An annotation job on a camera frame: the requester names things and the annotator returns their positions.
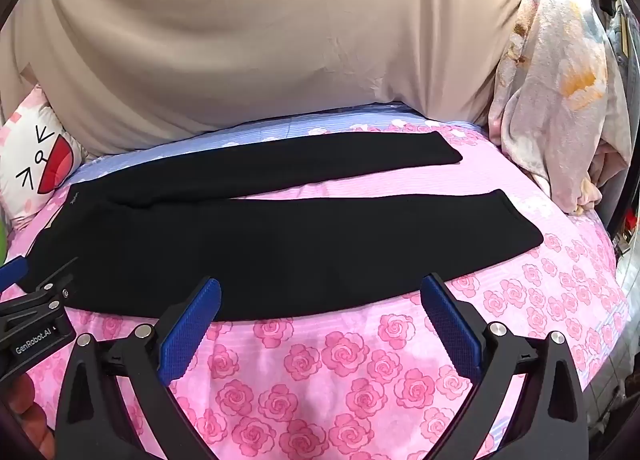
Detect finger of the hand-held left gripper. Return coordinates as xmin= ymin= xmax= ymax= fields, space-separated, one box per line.
xmin=31 ymin=256 xmax=80 ymax=304
xmin=0 ymin=258 xmax=30 ymax=292

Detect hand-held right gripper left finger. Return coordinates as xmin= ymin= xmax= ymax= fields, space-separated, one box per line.
xmin=54 ymin=277 xmax=223 ymax=460

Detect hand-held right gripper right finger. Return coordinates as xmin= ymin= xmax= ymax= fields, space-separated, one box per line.
xmin=420 ymin=273 xmax=587 ymax=460

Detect black pants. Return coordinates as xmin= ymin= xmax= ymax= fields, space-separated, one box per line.
xmin=27 ymin=131 xmax=545 ymax=327

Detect person's left hand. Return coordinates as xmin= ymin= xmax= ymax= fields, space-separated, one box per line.
xmin=0 ymin=374 xmax=57 ymax=460

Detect pink rose bedsheet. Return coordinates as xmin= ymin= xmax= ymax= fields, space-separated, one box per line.
xmin=9 ymin=102 xmax=632 ymax=460

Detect white cat face pillow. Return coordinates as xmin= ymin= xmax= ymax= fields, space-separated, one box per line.
xmin=0 ymin=85 xmax=90 ymax=232

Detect pale floral fleece blanket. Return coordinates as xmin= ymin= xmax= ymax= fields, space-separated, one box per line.
xmin=487 ymin=0 xmax=634 ymax=216

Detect beige blanket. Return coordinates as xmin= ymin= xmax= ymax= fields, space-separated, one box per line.
xmin=0 ymin=0 xmax=543 ymax=161

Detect grey hanging garment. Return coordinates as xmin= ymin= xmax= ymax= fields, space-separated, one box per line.
xmin=606 ymin=0 xmax=640 ymax=96

